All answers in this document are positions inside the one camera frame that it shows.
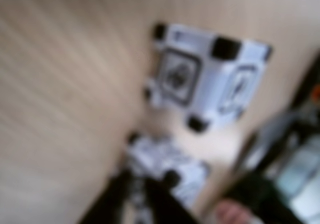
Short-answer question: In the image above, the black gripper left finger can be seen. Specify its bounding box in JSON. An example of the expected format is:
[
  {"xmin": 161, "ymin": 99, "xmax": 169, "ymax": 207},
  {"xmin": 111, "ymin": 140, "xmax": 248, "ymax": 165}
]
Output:
[{"xmin": 79, "ymin": 169, "xmax": 135, "ymax": 224}]

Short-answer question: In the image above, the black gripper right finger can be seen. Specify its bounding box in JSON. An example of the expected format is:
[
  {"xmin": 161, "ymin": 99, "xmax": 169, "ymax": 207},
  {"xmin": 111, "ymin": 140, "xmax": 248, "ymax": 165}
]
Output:
[{"xmin": 141, "ymin": 178, "xmax": 202, "ymax": 224}]

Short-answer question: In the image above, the white cube crossed-lines glyph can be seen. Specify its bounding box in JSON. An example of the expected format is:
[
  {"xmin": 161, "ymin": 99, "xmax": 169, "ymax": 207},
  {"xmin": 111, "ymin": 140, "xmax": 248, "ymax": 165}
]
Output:
[{"xmin": 126, "ymin": 132, "xmax": 212, "ymax": 211}]

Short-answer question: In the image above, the white cube interlocked-hooks glyph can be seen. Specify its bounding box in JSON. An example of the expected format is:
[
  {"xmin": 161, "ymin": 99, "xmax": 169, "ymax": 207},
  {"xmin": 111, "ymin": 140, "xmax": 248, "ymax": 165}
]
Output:
[{"xmin": 143, "ymin": 22, "xmax": 275, "ymax": 136}]

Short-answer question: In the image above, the person's hand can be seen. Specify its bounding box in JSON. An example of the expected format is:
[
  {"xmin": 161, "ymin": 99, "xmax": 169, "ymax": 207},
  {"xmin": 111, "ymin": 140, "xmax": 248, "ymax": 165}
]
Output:
[{"xmin": 214, "ymin": 198, "xmax": 256, "ymax": 224}]

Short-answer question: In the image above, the dark flat panel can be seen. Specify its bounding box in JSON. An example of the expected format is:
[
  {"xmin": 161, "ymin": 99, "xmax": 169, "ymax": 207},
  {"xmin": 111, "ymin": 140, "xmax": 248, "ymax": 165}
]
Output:
[{"xmin": 224, "ymin": 131, "xmax": 278, "ymax": 224}]

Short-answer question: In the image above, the clear plastic box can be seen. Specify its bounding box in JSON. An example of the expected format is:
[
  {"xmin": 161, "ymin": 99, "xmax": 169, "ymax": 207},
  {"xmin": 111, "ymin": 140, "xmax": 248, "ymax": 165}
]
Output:
[{"xmin": 276, "ymin": 137, "xmax": 320, "ymax": 205}]

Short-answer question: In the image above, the black device with orange parts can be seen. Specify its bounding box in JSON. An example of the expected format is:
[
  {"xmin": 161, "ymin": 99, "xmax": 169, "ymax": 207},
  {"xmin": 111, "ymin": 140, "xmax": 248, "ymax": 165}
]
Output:
[{"xmin": 292, "ymin": 51, "xmax": 320, "ymax": 115}]

